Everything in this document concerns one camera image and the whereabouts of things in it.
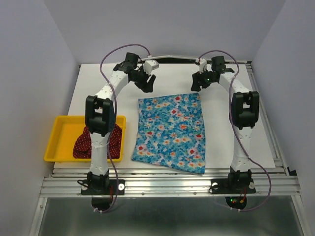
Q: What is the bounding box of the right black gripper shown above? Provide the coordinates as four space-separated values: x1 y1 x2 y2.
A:
189 66 216 91

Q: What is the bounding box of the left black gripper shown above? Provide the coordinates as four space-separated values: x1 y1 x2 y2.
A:
130 65 156 93

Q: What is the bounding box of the blue floral skirt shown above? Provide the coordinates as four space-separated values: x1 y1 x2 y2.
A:
131 93 206 175

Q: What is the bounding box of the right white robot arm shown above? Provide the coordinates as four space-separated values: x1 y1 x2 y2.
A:
191 56 260 194

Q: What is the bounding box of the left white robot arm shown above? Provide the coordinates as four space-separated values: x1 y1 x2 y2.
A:
79 53 159 195

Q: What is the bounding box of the red polka dot skirt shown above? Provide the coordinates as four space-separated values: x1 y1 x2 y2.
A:
72 124 122 159

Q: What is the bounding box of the yellow plastic tray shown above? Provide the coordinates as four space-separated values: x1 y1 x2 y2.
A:
43 115 126 163

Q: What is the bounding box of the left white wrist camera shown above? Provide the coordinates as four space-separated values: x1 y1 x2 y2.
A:
143 60 159 75

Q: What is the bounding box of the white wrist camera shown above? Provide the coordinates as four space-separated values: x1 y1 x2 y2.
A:
195 58 207 74
143 60 159 75

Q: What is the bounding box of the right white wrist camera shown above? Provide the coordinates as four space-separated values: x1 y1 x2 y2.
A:
195 58 207 74

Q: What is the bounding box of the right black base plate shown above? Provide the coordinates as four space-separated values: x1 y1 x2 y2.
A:
208 178 256 210

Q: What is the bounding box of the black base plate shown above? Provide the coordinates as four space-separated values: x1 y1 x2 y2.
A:
77 179 125 213
208 178 256 210

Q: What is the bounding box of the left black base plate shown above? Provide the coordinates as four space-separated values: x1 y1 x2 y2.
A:
77 179 125 213

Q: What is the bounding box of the aluminium frame rail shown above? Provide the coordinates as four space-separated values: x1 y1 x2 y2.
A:
40 168 301 198

